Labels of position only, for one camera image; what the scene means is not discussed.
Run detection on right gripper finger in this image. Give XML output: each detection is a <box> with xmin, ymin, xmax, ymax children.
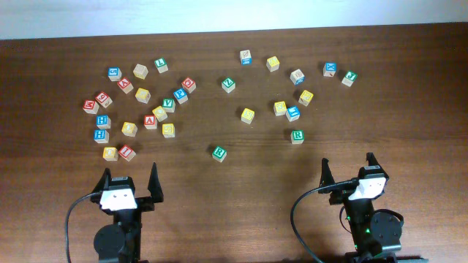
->
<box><xmin>366</xmin><ymin>152</ymin><xmax>380</xmax><ymax>168</ymax></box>
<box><xmin>318</xmin><ymin>158</ymin><xmax>335</xmax><ymax>194</ymax></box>

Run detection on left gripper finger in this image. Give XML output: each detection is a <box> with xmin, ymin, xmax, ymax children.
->
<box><xmin>92</xmin><ymin>168</ymin><xmax>111</xmax><ymax>194</ymax></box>
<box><xmin>148</xmin><ymin>162</ymin><xmax>164</xmax><ymax>203</ymax></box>

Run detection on yellow S block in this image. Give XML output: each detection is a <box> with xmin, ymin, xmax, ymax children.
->
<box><xmin>241</xmin><ymin>108</ymin><xmax>255</xmax><ymax>124</ymax></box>
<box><xmin>162</xmin><ymin>123</ymin><xmax>176</xmax><ymax>138</ymax></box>

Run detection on green r block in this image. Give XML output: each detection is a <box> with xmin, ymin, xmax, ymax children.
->
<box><xmin>212</xmin><ymin>146</ymin><xmax>227</xmax><ymax>162</ymax></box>
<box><xmin>290</xmin><ymin>130</ymin><xmax>305</xmax><ymax>144</ymax></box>

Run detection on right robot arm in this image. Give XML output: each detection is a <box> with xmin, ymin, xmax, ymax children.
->
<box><xmin>319</xmin><ymin>153</ymin><xmax>428</xmax><ymax>262</ymax></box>

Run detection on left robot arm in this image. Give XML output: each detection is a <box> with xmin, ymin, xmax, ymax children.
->
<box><xmin>91</xmin><ymin>164</ymin><xmax>164</xmax><ymax>263</ymax></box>

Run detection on yellow block bottom left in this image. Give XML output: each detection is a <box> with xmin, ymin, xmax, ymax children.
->
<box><xmin>102</xmin><ymin>147</ymin><xmax>118</xmax><ymax>161</ymax></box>

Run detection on red I block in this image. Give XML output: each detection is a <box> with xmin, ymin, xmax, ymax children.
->
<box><xmin>118</xmin><ymin>145</ymin><xmax>136</xmax><ymax>161</ymax></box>

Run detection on blue H block lower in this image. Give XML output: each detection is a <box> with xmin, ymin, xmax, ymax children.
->
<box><xmin>94</xmin><ymin>129</ymin><xmax>110</xmax><ymax>144</ymax></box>

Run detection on blue h block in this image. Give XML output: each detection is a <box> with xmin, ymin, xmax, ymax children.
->
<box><xmin>96</xmin><ymin>115</ymin><xmax>111</xmax><ymax>129</ymax></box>
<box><xmin>94</xmin><ymin>129</ymin><xmax>110</xmax><ymax>144</ymax></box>

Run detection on yellow O block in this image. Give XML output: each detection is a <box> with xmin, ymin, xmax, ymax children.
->
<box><xmin>121</xmin><ymin>122</ymin><xmax>137</xmax><ymax>137</ymax></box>

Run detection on blue H block upper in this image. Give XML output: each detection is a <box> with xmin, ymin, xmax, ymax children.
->
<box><xmin>96</xmin><ymin>115</ymin><xmax>111</xmax><ymax>129</ymax></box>

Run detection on red A block lower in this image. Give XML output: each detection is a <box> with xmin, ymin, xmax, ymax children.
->
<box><xmin>143</xmin><ymin>115</ymin><xmax>157</xmax><ymax>129</ymax></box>

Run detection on red a block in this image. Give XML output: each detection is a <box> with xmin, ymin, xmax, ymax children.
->
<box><xmin>143</xmin><ymin>115</ymin><xmax>157</xmax><ymax>129</ymax></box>
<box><xmin>117</xmin><ymin>77</ymin><xmax>134</xmax><ymax>94</ymax></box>

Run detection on blue E block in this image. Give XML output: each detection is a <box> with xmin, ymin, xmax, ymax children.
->
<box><xmin>286</xmin><ymin>106</ymin><xmax>301</xmax><ymax>122</ymax></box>

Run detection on yellow C block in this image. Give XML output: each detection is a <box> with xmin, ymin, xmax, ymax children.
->
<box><xmin>152</xmin><ymin>106</ymin><xmax>167</xmax><ymax>122</ymax></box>

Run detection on red M block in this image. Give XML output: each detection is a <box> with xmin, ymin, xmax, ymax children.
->
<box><xmin>83</xmin><ymin>100</ymin><xmax>99</xmax><ymax>115</ymax></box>

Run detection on red 6 block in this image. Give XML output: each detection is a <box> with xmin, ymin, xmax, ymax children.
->
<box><xmin>95</xmin><ymin>91</ymin><xmax>113</xmax><ymax>108</ymax></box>

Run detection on green V block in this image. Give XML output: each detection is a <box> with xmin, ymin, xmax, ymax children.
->
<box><xmin>162</xmin><ymin>98</ymin><xmax>176</xmax><ymax>113</ymax></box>

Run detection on yellow block centre right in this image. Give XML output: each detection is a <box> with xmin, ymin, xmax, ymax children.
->
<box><xmin>273</xmin><ymin>101</ymin><xmax>287</xmax><ymax>116</ymax></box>

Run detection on green J block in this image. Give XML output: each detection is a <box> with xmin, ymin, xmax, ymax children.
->
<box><xmin>341</xmin><ymin>71</ymin><xmax>358</xmax><ymax>87</ymax></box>

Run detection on yellow block upper left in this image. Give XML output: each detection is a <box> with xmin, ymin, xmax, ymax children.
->
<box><xmin>135</xmin><ymin>88</ymin><xmax>151</xmax><ymax>104</ymax></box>

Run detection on blue P block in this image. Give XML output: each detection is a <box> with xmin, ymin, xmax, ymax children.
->
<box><xmin>173</xmin><ymin>88</ymin><xmax>188</xmax><ymax>104</ymax></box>

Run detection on red A block upper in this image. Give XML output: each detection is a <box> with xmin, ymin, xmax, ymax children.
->
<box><xmin>117</xmin><ymin>77</ymin><xmax>134</xmax><ymax>94</ymax></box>

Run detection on blue X block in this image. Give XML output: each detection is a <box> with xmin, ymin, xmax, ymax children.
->
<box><xmin>322</xmin><ymin>62</ymin><xmax>337</xmax><ymax>77</ymax></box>

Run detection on wood block blue edge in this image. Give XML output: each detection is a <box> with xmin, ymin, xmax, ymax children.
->
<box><xmin>290</xmin><ymin>69</ymin><xmax>305</xmax><ymax>85</ymax></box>

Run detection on blue 5 block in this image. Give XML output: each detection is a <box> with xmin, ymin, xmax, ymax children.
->
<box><xmin>107</xmin><ymin>67</ymin><xmax>122</xmax><ymax>82</ymax></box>

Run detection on red Q block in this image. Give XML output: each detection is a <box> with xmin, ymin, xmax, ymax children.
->
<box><xmin>181</xmin><ymin>77</ymin><xmax>197</xmax><ymax>94</ymax></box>

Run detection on plain wood yellow block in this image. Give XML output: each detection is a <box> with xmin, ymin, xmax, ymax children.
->
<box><xmin>133</xmin><ymin>64</ymin><xmax>148</xmax><ymax>80</ymax></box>

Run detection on green L block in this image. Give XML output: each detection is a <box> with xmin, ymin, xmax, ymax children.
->
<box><xmin>154</xmin><ymin>57</ymin><xmax>169</xmax><ymax>74</ymax></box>

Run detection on green Z block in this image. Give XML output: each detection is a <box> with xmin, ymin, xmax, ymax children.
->
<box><xmin>222</xmin><ymin>77</ymin><xmax>235</xmax><ymax>94</ymax></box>

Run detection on yellow block top right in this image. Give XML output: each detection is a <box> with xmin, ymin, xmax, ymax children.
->
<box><xmin>266</xmin><ymin>56</ymin><xmax>280</xmax><ymax>72</ymax></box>

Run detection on wood block blue side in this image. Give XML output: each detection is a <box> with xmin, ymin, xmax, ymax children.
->
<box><xmin>240</xmin><ymin>50</ymin><xmax>252</xmax><ymax>65</ymax></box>

